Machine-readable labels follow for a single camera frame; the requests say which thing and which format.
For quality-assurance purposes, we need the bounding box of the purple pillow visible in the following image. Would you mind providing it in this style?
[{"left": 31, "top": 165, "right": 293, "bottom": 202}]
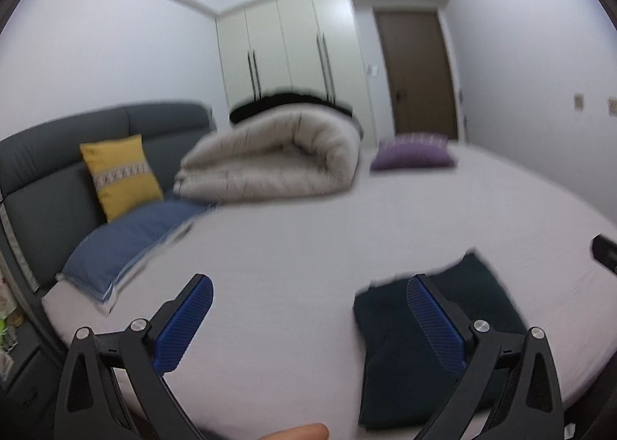
[{"left": 370, "top": 132, "right": 458, "bottom": 172}]

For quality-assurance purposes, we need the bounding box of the black blanket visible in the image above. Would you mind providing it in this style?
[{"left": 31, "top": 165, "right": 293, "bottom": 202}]
[{"left": 228, "top": 91, "right": 363, "bottom": 138}]

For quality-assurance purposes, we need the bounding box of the person's left hand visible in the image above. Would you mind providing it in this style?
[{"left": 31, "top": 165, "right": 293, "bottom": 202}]
[{"left": 260, "top": 423, "right": 330, "bottom": 440}]

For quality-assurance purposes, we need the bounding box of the cream wardrobe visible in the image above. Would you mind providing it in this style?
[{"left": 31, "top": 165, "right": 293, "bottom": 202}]
[{"left": 215, "top": 0, "right": 378, "bottom": 148}]

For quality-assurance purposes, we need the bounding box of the folded beige duvet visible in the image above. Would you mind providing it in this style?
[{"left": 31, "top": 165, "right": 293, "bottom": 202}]
[{"left": 172, "top": 105, "right": 361, "bottom": 204}]

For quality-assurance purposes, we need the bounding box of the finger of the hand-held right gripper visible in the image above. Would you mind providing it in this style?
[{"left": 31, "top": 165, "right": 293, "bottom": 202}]
[{"left": 592, "top": 234, "right": 617, "bottom": 274}]

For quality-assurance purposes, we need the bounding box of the brown door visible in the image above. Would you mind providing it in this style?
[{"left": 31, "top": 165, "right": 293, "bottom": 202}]
[{"left": 375, "top": 9, "right": 459, "bottom": 141}]

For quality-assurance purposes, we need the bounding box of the yellow patterned cushion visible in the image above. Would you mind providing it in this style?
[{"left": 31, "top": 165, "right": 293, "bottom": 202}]
[{"left": 79, "top": 133, "right": 165, "bottom": 224}]

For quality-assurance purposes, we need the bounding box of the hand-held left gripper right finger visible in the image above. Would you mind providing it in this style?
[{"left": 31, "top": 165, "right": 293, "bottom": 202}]
[{"left": 406, "top": 274, "right": 566, "bottom": 440}]

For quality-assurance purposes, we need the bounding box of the bed with white sheet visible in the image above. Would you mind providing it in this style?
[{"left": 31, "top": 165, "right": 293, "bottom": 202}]
[{"left": 40, "top": 141, "right": 617, "bottom": 440}]

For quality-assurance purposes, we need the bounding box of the grey upholstered headboard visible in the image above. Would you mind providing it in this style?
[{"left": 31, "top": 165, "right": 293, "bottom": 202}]
[{"left": 0, "top": 101, "right": 215, "bottom": 291}]

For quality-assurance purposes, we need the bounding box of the blue pillow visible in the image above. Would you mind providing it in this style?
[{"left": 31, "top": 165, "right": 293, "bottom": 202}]
[{"left": 56, "top": 201, "right": 216, "bottom": 314}]

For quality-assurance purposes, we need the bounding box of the dark green sweater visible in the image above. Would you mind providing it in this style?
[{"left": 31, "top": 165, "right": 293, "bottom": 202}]
[{"left": 353, "top": 252, "right": 531, "bottom": 432}]

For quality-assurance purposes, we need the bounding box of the dark nightstand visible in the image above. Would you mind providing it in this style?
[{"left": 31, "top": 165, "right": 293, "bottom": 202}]
[{"left": 0, "top": 319, "right": 66, "bottom": 440}]

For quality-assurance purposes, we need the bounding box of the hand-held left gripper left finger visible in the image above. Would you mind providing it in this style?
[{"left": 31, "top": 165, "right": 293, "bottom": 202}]
[{"left": 54, "top": 273, "right": 215, "bottom": 440}]

